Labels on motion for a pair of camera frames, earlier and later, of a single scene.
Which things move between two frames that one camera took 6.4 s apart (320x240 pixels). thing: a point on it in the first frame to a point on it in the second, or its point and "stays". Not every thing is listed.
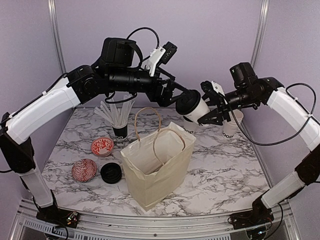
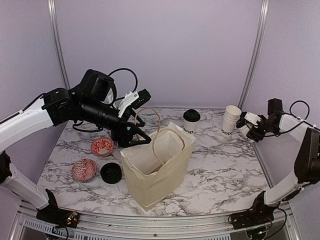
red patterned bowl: (84, 170) stays
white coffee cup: (202, 108) to (244, 129)
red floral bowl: (102, 146) stays
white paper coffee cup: (190, 127) stays
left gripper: (165, 98) to (124, 139)
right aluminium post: (260, 32) stays
